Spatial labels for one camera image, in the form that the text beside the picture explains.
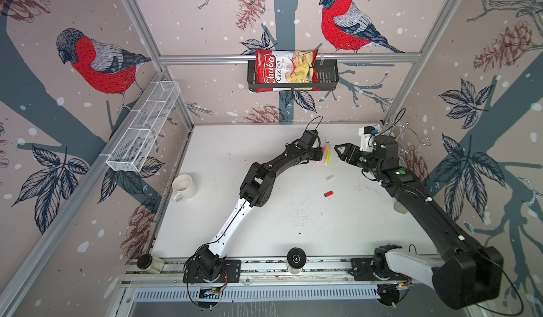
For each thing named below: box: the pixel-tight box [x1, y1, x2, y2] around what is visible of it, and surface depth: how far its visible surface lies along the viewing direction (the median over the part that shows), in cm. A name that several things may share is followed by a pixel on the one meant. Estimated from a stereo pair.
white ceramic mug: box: [171, 174, 198, 203], surface depth 90 cm
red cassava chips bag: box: [254, 49, 320, 93], surface depth 90 cm
